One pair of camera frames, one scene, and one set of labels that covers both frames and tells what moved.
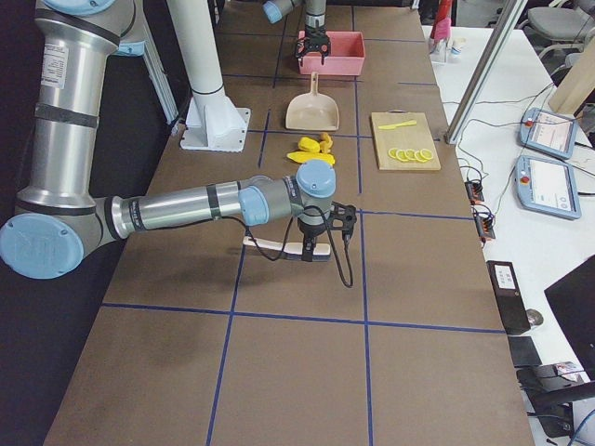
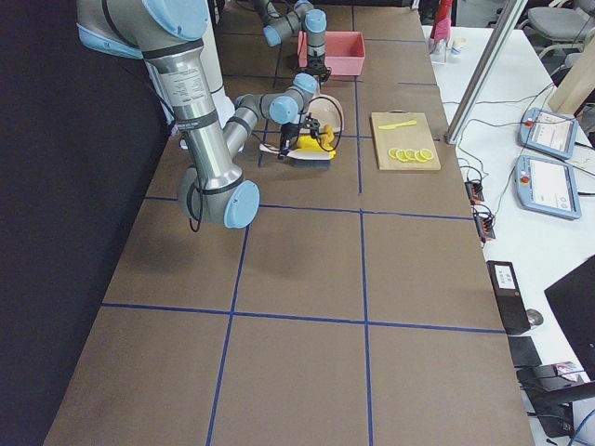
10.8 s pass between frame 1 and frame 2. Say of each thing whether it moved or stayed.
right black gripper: moved
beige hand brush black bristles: moved
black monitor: stayed
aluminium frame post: stayed
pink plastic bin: stayed
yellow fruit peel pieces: moved
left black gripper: moved
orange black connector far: stayed
